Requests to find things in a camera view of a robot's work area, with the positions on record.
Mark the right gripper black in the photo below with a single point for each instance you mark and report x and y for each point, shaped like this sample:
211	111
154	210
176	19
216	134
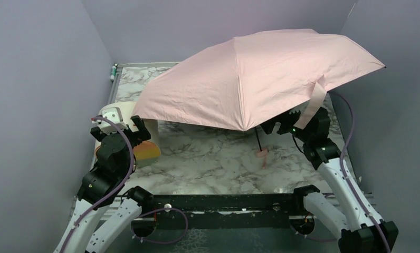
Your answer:
278	124

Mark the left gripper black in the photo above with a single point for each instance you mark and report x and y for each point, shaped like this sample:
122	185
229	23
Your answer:
140	132

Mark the pink folding umbrella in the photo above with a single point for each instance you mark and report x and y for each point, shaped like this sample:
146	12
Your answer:
241	83

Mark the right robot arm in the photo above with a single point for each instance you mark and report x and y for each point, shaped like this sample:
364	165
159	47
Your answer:
356	225

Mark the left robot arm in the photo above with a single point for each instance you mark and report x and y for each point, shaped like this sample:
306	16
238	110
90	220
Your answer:
115	162

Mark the cream cylindrical umbrella bin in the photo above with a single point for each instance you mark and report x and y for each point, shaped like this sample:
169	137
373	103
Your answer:
148	150

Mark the green white marker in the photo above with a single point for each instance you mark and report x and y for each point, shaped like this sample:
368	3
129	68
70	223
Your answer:
113	73

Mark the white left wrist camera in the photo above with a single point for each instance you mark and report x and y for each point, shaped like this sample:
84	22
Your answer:
113	115

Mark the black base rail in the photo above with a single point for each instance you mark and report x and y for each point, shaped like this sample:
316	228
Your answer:
224	211

